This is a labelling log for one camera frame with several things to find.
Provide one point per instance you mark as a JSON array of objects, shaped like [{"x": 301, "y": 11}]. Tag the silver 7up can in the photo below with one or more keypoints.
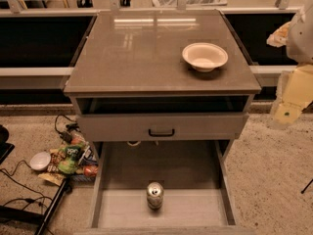
[{"x": 155, "y": 195}]

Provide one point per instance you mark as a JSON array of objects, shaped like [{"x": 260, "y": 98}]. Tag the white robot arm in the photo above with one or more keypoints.
[{"x": 295, "y": 88}]

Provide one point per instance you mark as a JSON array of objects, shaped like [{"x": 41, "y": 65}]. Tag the grey drawer cabinet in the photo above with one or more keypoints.
[{"x": 132, "y": 63}]

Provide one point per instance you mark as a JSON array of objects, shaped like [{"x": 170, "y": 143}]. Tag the white bowl on counter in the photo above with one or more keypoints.
[{"x": 204, "y": 57}]

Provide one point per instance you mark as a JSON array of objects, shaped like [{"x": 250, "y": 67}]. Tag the open middle drawer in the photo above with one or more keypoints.
[{"x": 196, "y": 201}]

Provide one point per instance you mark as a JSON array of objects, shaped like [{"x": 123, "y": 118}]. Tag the black power adapter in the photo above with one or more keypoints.
[{"x": 66, "y": 137}]

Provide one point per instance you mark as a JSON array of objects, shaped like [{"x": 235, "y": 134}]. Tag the green chip bag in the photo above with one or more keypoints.
[{"x": 69, "y": 165}]

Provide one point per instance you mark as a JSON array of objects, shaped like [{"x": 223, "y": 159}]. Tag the yellow snack bag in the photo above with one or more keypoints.
[{"x": 54, "y": 178}]

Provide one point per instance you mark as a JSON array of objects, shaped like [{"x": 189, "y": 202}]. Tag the white bowl on floor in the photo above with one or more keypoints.
[{"x": 40, "y": 161}]

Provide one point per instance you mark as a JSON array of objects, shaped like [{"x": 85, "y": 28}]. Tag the black tripod leg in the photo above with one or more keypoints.
[{"x": 305, "y": 188}]

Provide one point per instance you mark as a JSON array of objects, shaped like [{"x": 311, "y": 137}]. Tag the black stand base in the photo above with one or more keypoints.
[{"x": 40, "y": 220}]

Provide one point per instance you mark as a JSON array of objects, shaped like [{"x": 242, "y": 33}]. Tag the black drawer handle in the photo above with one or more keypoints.
[{"x": 164, "y": 133}]

